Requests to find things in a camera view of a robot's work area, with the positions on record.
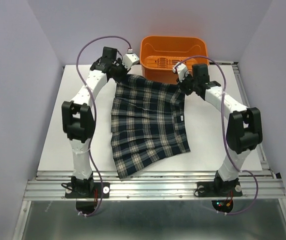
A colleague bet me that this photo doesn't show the navy plaid pleated skirt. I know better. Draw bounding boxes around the navy plaid pleated skirt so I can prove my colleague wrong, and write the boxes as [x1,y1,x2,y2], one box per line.
[111,74,190,179]

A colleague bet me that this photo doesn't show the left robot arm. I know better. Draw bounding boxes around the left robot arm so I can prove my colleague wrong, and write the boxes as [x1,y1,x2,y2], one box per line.
[61,46,128,197]

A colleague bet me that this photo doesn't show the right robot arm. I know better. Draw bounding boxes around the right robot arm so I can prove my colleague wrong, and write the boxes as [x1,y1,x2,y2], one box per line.
[173,63,263,195]

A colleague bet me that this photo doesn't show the orange plastic basket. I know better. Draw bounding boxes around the orange plastic basket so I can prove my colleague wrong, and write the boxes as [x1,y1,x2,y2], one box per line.
[140,35,208,84]

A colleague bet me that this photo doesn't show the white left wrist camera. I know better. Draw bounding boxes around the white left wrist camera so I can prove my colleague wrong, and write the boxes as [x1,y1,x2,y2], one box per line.
[122,53,139,70]

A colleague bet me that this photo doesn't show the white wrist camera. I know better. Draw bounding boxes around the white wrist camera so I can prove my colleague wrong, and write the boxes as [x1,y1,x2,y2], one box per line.
[122,53,139,70]
[173,63,189,83]

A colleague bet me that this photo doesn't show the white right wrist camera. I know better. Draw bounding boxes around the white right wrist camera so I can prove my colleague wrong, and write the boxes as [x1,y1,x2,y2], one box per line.
[173,63,189,83]

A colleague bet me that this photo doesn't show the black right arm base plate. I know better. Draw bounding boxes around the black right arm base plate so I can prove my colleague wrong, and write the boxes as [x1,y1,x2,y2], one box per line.
[194,181,243,198]

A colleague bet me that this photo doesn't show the aluminium table frame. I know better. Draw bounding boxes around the aluminium table frame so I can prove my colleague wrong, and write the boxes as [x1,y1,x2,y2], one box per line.
[14,65,286,240]

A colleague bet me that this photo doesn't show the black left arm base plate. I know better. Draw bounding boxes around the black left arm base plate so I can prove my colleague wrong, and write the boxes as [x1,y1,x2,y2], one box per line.
[61,182,110,199]

